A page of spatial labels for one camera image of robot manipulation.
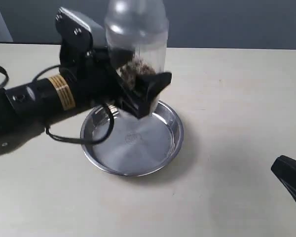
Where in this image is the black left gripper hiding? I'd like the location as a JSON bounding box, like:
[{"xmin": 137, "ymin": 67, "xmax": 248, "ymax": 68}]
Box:
[{"xmin": 59, "ymin": 41, "xmax": 172, "ymax": 119}]

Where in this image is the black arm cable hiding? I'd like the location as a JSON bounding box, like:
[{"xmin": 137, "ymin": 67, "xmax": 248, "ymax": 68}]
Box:
[{"xmin": 0, "ymin": 62, "xmax": 115, "ymax": 145}]

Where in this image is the round stainless steel pan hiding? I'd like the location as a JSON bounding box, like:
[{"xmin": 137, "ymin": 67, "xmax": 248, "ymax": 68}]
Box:
[{"xmin": 81, "ymin": 101, "xmax": 184, "ymax": 177}]

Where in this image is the clear plastic bottle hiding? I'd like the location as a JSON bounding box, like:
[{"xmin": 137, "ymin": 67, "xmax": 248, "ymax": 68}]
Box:
[{"xmin": 105, "ymin": 0, "xmax": 169, "ymax": 104}]

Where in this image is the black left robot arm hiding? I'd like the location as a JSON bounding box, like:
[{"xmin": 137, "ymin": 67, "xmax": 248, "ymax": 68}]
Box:
[{"xmin": 0, "ymin": 42, "xmax": 172, "ymax": 155}]

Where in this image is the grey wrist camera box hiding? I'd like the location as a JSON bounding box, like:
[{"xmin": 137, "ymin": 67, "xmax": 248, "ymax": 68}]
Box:
[{"xmin": 55, "ymin": 7, "xmax": 107, "ymax": 52}]

